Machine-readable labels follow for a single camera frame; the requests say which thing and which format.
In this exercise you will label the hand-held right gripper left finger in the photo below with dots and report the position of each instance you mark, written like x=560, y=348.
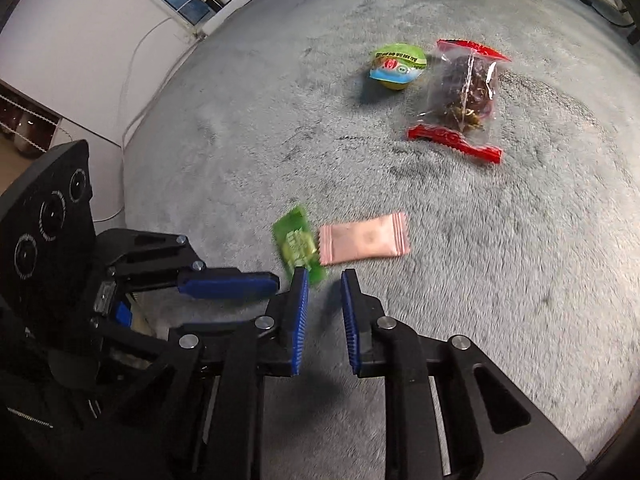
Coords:
x=300, y=320

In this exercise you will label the small green snack packet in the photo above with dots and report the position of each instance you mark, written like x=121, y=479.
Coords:
x=295, y=240

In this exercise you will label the green round jelly cup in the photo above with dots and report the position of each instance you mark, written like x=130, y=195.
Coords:
x=397, y=67

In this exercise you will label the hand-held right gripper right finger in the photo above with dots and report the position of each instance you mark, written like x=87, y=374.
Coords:
x=350, y=325

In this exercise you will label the pink snack packet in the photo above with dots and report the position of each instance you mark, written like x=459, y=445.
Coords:
x=365, y=240

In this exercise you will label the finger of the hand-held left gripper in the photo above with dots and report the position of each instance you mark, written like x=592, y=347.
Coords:
x=135, y=337
x=230, y=284

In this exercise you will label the clear snack packet red edges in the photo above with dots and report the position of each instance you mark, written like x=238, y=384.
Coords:
x=465, y=95

